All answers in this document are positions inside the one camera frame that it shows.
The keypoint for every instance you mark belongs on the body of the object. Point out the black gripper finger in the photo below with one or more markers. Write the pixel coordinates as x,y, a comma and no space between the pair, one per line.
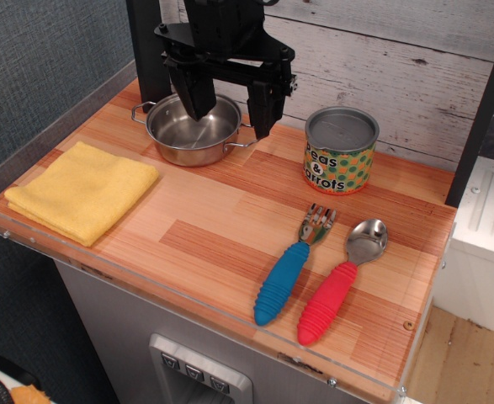
194,88
265,106

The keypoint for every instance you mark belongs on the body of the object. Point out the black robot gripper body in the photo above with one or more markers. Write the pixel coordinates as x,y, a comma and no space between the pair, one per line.
227,39

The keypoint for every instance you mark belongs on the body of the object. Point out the yellow towel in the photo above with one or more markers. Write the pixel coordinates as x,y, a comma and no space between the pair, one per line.
83,193

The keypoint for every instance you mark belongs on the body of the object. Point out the stainless steel pot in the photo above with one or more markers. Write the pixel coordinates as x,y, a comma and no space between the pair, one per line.
186,142

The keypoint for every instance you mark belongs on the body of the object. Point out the peas and carrots can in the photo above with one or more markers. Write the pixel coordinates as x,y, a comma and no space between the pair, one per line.
339,149

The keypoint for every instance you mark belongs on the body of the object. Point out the grey toy fridge cabinet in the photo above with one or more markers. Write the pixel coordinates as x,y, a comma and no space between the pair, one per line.
120,323

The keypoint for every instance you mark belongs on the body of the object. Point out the white cabinet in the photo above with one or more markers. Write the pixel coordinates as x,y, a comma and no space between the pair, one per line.
464,285

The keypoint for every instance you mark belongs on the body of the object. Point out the silver dispenser button panel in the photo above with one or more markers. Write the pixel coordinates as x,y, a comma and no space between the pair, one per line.
187,376

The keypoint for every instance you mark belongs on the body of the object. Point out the orange object at corner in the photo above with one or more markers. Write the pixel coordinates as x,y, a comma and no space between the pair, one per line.
29,394

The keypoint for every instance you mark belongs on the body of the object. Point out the black vertical post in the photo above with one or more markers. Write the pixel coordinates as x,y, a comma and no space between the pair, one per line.
144,17

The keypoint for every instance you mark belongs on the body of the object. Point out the red handled spoon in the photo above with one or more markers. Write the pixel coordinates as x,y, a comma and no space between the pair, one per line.
366,242

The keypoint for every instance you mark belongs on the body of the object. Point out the blue handled fork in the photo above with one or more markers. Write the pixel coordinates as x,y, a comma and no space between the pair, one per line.
276,289

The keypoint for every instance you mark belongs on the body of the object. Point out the dark right frame post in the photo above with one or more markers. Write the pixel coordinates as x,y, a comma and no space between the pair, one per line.
473,145

